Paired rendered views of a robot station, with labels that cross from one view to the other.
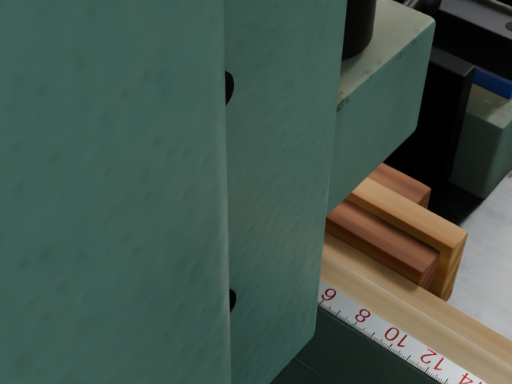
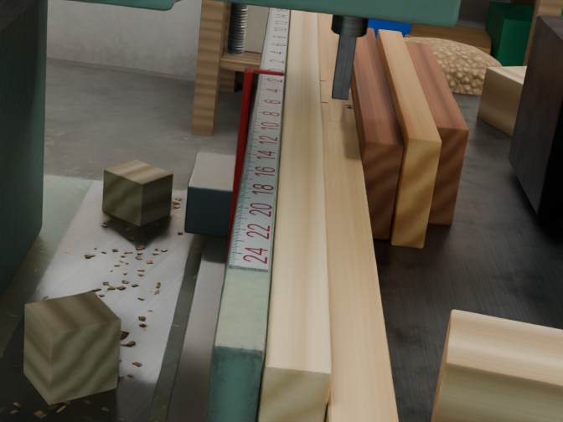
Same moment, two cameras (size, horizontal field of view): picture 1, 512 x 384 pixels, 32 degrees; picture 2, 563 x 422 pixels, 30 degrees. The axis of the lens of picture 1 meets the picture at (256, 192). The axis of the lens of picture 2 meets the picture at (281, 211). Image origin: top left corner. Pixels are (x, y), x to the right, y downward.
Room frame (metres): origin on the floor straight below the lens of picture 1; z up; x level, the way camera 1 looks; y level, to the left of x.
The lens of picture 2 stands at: (-0.04, -0.43, 1.10)
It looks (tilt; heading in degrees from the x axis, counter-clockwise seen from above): 22 degrees down; 50
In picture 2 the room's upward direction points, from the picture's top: 7 degrees clockwise
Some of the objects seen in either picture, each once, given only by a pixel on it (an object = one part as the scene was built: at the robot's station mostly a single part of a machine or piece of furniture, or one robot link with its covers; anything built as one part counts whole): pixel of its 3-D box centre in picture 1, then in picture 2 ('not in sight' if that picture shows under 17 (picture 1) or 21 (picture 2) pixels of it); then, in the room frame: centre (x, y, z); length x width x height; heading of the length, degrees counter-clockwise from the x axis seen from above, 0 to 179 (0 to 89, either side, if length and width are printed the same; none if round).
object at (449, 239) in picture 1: (285, 178); (397, 121); (0.37, -0.02, 0.93); 0.23 x 0.02 x 0.06; 51
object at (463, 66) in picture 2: not in sight; (435, 59); (0.55, 0.13, 0.91); 0.12 x 0.09 x 0.03; 141
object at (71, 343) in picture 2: not in sight; (71, 347); (0.18, 0.00, 0.82); 0.04 x 0.03 x 0.04; 178
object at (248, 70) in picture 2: not in sight; (250, 196); (0.29, 0.00, 0.89); 0.02 x 0.01 x 0.14; 141
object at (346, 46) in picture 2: not in sight; (345, 51); (0.32, -0.02, 0.97); 0.01 x 0.01 x 0.05; 51
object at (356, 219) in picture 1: (244, 185); (364, 114); (0.37, 0.01, 0.93); 0.25 x 0.02 x 0.05; 51
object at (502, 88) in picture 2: not in sight; (524, 100); (0.52, 0.01, 0.92); 0.04 x 0.04 x 0.04; 79
